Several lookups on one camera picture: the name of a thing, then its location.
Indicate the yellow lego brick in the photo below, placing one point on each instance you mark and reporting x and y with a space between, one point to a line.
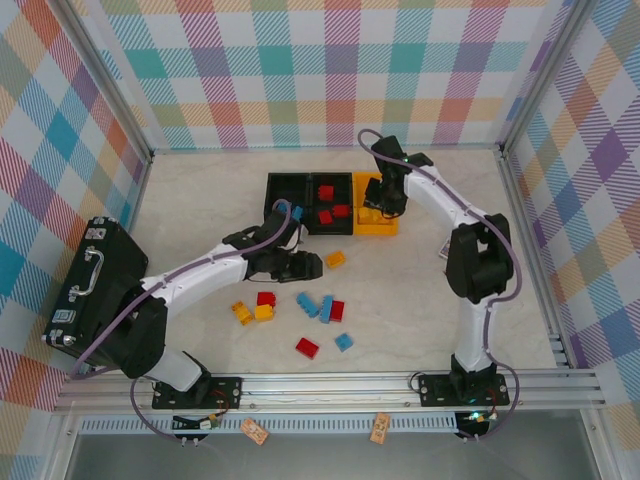
241 313
335 259
264 313
364 216
378 219

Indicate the long blue lego brick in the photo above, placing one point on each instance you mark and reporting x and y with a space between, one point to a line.
326 308
297 212
307 304

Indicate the red lego brick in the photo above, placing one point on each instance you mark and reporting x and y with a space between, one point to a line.
325 216
307 347
326 192
338 310
341 210
267 299

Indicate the small blue lego brick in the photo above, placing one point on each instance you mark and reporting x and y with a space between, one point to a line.
344 342

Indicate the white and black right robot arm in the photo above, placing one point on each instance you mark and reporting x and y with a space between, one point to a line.
440 200

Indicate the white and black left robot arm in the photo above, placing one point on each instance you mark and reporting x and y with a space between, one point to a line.
200 272

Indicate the yellow plastic bin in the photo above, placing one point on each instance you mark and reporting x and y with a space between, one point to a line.
362 182

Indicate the black plastic bin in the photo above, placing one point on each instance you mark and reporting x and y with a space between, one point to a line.
345 187
285 187

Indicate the orange paper tag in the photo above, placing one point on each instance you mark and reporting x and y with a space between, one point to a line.
254 431
380 427

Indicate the wide aluminium mounting rail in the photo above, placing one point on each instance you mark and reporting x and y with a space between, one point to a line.
325 390

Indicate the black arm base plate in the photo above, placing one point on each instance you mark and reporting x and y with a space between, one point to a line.
430 390
230 392

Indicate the aluminium frame post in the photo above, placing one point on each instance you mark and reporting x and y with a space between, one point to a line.
102 75
544 75

